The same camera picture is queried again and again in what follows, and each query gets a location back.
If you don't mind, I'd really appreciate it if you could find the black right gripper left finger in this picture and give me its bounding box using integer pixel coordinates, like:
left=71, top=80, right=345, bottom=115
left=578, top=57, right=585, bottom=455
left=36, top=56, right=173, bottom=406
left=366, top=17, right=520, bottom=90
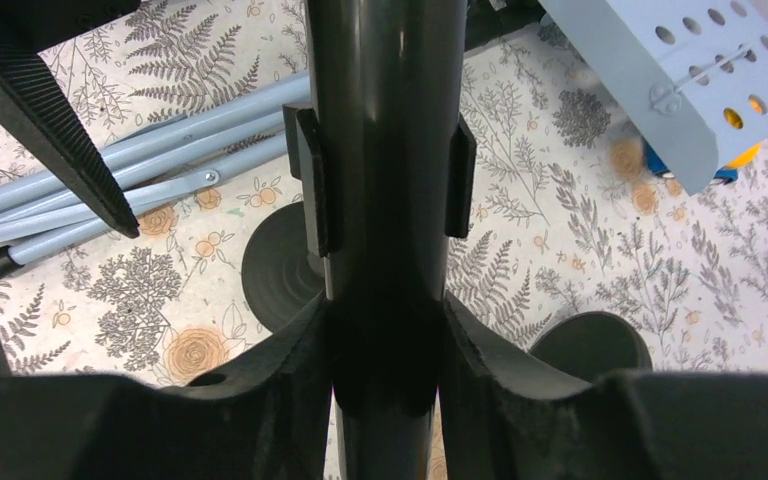
left=0, top=296, right=331, bottom=479

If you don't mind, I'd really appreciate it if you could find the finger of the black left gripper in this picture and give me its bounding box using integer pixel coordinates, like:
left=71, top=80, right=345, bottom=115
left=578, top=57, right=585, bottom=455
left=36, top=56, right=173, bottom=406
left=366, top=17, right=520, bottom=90
left=0, top=1, right=140, bottom=238

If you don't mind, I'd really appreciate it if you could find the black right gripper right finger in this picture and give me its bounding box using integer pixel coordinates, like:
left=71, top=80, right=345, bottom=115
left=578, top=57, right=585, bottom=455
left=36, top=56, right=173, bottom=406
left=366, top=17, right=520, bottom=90
left=439, top=296, right=768, bottom=479

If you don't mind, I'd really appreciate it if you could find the black microphone stand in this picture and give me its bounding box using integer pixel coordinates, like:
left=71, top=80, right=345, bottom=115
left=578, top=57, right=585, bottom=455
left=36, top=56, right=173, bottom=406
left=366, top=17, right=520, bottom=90
left=529, top=311, right=653, bottom=382
left=241, top=117, right=477, bottom=332

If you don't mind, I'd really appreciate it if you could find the black microphone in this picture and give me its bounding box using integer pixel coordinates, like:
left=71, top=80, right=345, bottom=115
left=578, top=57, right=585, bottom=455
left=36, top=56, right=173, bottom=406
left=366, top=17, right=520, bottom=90
left=306, top=1, right=467, bottom=479

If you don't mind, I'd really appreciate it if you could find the light blue music stand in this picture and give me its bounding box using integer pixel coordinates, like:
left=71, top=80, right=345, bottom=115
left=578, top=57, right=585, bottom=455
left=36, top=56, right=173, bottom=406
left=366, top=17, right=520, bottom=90
left=0, top=1, right=768, bottom=280

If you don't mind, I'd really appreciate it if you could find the yellow and blue toy figure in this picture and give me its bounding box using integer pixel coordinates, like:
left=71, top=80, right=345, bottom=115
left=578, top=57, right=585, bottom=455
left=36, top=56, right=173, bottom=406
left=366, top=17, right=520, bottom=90
left=642, top=105, right=763, bottom=187

